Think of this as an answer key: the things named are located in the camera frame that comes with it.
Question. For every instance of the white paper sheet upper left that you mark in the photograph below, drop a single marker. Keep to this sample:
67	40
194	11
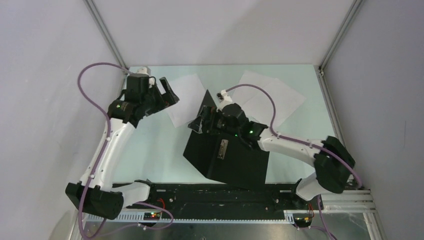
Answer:
190	91

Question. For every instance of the left controller board with LEDs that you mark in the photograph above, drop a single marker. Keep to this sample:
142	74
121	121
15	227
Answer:
152	216

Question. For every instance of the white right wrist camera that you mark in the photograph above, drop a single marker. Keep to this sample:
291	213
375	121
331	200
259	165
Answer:
224	99

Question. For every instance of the right aluminium frame post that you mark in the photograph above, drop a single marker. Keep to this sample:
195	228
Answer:
347	21

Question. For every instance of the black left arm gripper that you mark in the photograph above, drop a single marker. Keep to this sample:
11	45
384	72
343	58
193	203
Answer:
165	99

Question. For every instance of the white paper sheet front right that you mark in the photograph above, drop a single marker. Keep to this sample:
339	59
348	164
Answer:
276	101

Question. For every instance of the white slotted cable duct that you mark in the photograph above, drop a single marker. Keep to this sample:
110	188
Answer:
137	217

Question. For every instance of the aluminium front profile rail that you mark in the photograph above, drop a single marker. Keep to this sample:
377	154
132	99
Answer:
350	201

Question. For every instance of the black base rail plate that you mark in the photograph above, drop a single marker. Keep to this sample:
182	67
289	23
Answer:
225	202

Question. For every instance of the right controller board with LEDs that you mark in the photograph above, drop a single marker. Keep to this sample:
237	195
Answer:
302	221

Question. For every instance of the aluminium frame post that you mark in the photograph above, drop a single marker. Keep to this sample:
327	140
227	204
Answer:
347	21
103	29

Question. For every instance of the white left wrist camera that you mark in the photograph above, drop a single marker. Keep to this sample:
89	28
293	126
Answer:
144	70

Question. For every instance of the metal folder clip mechanism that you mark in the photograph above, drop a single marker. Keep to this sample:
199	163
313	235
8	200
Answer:
222	149

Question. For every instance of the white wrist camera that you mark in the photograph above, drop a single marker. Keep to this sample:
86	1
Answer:
224	99
144	70

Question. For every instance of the left aluminium frame post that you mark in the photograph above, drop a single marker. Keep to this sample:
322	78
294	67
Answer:
103	29

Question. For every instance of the controller board with leds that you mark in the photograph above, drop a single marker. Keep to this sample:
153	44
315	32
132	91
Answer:
302	221
152	216

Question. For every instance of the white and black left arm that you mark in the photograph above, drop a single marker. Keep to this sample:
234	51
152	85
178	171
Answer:
94	193

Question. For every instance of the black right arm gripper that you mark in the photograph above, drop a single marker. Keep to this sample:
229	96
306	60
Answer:
197	124

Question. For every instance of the black folder with beige cover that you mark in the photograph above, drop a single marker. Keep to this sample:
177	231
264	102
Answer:
242	167

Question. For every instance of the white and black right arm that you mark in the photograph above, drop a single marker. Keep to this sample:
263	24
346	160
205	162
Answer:
332	163

